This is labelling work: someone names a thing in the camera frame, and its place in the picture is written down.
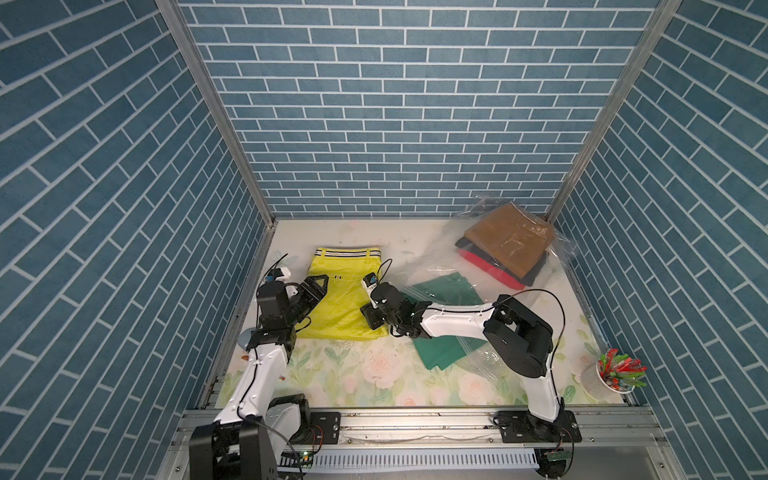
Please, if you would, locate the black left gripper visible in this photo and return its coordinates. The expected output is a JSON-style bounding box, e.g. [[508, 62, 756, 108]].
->
[[281, 273, 328, 327]]

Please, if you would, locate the neon yellow garment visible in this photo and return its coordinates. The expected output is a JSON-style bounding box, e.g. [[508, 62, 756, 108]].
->
[[298, 247, 388, 341]]

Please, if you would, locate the dark green garment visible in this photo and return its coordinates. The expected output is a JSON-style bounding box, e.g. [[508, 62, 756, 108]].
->
[[404, 272, 487, 371]]

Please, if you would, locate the clear plastic vacuum bag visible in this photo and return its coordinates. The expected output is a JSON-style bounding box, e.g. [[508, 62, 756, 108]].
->
[[395, 203, 557, 378]]

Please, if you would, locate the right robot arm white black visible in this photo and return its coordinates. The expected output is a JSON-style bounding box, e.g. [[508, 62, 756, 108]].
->
[[361, 274, 562, 424]]

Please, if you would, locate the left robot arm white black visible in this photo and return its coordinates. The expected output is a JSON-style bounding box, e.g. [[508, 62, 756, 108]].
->
[[188, 269, 329, 479]]

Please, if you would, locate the grey blue small object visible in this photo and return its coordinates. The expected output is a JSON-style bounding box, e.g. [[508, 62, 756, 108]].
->
[[237, 328, 254, 351]]

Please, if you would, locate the red folded garment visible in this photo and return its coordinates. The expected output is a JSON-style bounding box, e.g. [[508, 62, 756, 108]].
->
[[458, 250, 527, 290]]

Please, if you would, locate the black folded garment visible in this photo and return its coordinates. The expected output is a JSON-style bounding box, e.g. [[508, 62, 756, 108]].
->
[[455, 237, 548, 288]]

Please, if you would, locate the brown folded garment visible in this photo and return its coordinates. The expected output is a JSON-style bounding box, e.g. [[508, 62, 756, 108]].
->
[[461, 203, 555, 277]]

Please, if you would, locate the cup of coloured clips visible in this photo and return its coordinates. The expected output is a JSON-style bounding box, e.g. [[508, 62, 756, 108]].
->
[[581, 348, 647, 401]]

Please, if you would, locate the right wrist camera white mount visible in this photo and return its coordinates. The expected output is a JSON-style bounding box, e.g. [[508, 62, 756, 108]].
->
[[362, 258, 393, 307]]

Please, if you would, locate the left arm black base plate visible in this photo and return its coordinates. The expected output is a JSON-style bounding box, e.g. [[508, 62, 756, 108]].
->
[[294, 410, 341, 445]]

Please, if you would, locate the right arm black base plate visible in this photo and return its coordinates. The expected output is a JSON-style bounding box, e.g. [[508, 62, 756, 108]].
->
[[492, 410, 582, 444]]

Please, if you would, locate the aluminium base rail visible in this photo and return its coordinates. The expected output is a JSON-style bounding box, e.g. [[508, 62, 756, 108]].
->
[[159, 405, 683, 479]]

